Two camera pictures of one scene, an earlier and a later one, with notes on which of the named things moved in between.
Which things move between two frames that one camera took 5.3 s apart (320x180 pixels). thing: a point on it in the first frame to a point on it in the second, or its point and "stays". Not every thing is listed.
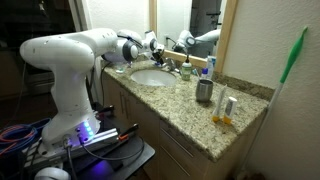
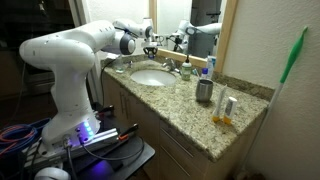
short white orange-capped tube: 230,108 stays
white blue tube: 210,64 stays
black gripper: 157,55 to 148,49
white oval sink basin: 153,77 stays
